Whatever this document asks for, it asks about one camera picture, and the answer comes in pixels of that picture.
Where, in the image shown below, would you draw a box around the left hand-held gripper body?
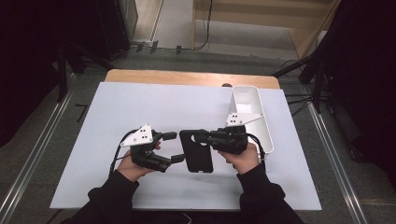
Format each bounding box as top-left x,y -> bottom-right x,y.
120,123 -> 172,174

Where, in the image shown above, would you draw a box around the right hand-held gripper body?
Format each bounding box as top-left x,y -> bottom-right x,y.
206,113 -> 265,156

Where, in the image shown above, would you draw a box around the black phone case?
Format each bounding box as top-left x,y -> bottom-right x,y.
178,129 -> 215,174

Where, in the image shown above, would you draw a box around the white plastic bin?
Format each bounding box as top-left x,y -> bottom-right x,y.
229,85 -> 275,162

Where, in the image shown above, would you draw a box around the person's left hand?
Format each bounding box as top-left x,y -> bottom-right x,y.
117,149 -> 157,183

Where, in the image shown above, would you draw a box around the person's right hand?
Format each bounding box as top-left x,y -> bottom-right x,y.
218,142 -> 262,175

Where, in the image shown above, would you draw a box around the white table sheet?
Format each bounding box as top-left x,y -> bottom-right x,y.
49,81 -> 322,212

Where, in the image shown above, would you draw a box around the person's black jacket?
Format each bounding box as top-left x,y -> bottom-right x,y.
130,209 -> 244,224

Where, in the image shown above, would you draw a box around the black metal stand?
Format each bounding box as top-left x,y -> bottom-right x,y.
56,40 -> 114,104
272,46 -> 332,114

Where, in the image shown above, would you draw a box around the black cabinet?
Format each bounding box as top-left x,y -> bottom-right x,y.
92,0 -> 138,61

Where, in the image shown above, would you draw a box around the black curtain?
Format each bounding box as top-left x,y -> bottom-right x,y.
330,0 -> 396,188
0,0 -> 66,147

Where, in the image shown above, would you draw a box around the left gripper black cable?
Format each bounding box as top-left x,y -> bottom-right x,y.
109,129 -> 138,175

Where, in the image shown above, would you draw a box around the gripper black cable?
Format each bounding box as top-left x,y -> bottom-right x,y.
247,133 -> 267,171
109,129 -> 138,175

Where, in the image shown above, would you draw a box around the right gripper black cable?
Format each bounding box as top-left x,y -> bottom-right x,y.
247,133 -> 267,171

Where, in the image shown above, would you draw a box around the black floor cables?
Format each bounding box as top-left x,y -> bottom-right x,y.
281,59 -> 316,117

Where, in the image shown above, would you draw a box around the metal floor rail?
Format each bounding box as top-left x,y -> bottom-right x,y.
306,102 -> 369,224
0,74 -> 76,224

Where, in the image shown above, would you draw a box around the hanging black cable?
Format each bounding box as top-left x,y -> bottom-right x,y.
192,0 -> 215,51

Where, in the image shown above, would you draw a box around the wooden furniture frame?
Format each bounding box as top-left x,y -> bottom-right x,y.
191,0 -> 341,60

